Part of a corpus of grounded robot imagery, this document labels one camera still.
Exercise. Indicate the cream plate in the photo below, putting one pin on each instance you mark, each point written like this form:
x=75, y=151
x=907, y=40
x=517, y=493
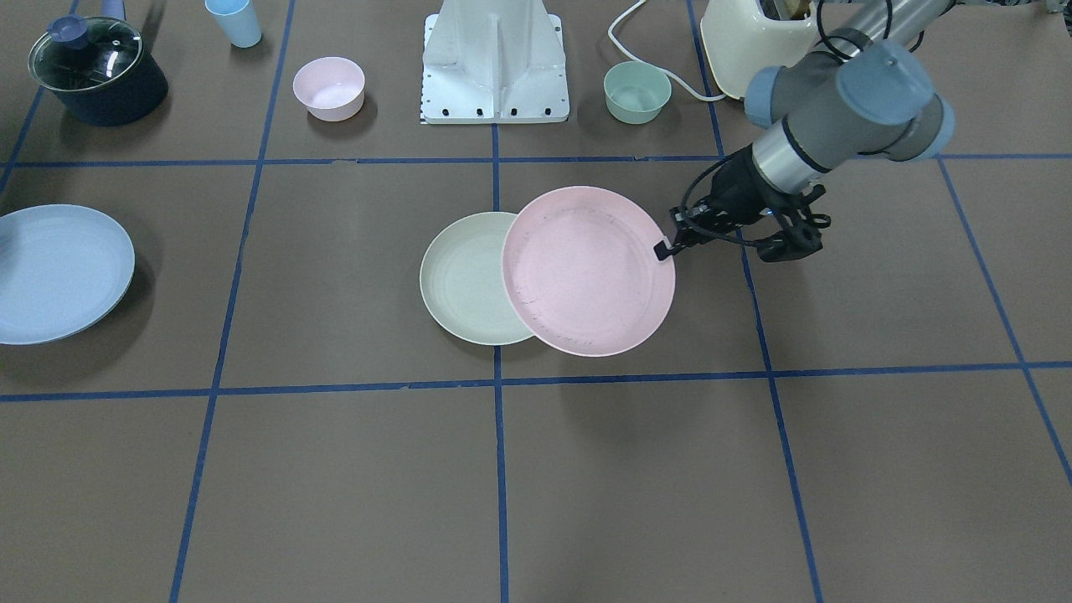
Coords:
x=462, y=285

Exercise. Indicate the green bowl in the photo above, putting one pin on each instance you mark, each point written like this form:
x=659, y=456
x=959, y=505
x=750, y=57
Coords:
x=635, y=92

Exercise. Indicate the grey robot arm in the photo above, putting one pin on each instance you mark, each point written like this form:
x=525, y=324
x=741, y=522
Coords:
x=860, y=91

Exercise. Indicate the cream toaster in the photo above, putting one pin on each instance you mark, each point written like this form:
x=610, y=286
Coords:
x=741, y=38

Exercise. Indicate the dark blue pot with lid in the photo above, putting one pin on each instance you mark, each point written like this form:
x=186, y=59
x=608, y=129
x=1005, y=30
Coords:
x=100, y=67

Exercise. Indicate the pink bowl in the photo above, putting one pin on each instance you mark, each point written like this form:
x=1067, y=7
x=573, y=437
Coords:
x=331, y=88

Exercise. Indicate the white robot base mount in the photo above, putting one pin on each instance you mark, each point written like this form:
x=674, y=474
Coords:
x=494, y=63

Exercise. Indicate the light blue cup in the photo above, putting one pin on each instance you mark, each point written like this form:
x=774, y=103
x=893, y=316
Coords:
x=238, y=20

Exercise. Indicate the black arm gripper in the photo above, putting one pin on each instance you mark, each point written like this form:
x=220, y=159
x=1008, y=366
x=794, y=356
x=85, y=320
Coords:
x=737, y=189

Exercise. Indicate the pink plate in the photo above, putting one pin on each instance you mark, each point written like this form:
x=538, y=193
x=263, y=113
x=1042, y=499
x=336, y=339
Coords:
x=580, y=271

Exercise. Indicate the blue plate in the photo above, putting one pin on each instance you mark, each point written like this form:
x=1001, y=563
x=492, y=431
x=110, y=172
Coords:
x=63, y=268

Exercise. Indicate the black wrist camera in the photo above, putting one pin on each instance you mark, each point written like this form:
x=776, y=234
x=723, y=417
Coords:
x=800, y=234

